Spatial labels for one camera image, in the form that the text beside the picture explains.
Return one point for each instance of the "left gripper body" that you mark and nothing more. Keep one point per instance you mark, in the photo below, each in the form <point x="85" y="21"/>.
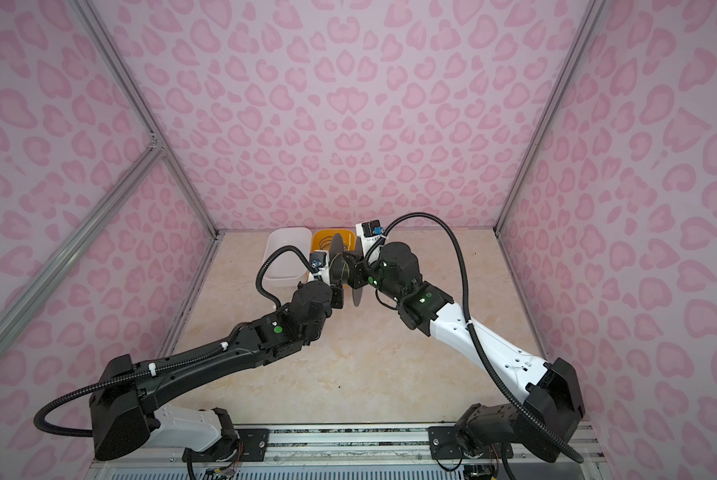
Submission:
<point x="337" y="296"/>

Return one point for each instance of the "aluminium frame post right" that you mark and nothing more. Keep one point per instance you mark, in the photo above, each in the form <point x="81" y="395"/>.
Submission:
<point x="591" y="22"/>

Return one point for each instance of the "aluminium diagonal frame bar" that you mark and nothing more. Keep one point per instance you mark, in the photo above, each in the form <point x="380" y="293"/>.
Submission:
<point x="15" y="318"/>

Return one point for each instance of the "yellow plastic tray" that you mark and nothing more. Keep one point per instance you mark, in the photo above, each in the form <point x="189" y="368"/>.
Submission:
<point x="322" y="239"/>

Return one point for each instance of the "dark grey cable spool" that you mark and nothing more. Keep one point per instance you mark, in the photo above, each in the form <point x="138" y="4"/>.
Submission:
<point x="344" y="270"/>

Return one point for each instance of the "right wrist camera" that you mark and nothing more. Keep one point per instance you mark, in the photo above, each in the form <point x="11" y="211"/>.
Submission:
<point x="368" y="234"/>

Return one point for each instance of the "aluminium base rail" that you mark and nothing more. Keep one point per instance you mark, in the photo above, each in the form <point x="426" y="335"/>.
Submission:
<point x="361" y="451"/>

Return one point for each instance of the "aluminium frame post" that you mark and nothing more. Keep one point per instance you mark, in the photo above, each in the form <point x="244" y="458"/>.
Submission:
<point x="591" y="22"/>
<point x="90" y="20"/>

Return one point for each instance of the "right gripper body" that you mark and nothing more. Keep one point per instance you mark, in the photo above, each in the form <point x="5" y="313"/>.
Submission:
<point x="368" y="273"/>

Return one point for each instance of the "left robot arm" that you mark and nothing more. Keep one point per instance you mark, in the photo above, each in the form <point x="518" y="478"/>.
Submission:
<point x="123" y="410"/>

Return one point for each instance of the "aluminium frame post left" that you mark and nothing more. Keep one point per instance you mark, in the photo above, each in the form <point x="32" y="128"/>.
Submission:
<point x="90" y="20"/>

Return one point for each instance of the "white plastic tray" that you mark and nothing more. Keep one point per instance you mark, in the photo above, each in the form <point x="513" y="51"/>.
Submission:
<point x="287" y="270"/>

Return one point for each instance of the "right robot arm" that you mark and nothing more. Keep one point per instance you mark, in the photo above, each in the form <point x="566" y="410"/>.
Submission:
<point x="543" y="406"/>

